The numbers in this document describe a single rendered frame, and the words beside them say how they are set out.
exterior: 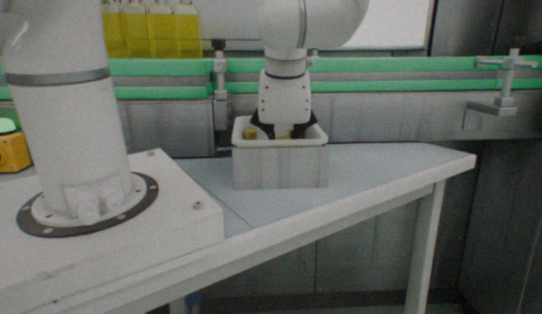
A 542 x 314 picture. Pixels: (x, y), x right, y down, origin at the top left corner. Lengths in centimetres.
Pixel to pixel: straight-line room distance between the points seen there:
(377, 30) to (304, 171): 59
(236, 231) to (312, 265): 85
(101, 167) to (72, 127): 5
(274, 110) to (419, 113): 44
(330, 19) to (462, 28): 77
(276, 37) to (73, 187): 31
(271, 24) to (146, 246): 32
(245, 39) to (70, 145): 70
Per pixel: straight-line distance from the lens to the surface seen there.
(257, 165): 59
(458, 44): 123
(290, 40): 50
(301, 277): 133
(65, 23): 40
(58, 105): 40
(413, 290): 106
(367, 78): 90
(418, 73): 95
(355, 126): 89
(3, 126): 85
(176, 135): 77
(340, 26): 51
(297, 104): 63
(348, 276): 137
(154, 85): 78
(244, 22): 101
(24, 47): 41
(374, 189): 64
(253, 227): 49
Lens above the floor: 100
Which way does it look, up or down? 18 degrees down
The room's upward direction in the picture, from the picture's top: straight up
